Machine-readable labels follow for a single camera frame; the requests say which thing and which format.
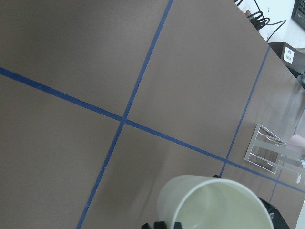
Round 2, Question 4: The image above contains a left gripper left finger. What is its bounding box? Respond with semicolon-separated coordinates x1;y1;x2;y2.
141;221;182;229

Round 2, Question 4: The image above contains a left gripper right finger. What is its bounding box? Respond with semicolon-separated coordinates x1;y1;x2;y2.
213;180;289;229

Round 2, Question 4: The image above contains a black computer keyboard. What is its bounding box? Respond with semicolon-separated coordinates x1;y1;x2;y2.
291;0;305;26

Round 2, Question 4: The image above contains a pale green plastic cup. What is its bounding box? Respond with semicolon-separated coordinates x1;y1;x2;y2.
157;175;273;229

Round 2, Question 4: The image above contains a white wire cup rack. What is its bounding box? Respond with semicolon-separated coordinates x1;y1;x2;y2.
244;124;305;184

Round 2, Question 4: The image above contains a black labelled box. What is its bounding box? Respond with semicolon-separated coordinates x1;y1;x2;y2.
269;42;305;76

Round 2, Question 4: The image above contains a black cable bundle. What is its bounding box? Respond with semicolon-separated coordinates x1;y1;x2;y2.
233;0;286;41

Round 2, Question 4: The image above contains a pink plastic cup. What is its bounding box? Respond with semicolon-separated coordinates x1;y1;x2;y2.
289;134;305;148

